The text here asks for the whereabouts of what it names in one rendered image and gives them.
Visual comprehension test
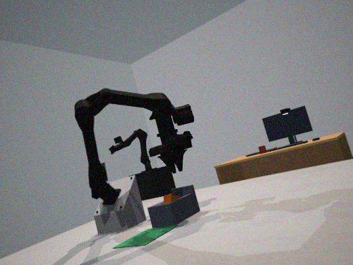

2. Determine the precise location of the orange l-shaped part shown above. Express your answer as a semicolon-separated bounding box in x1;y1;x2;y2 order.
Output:
164;194;180;203

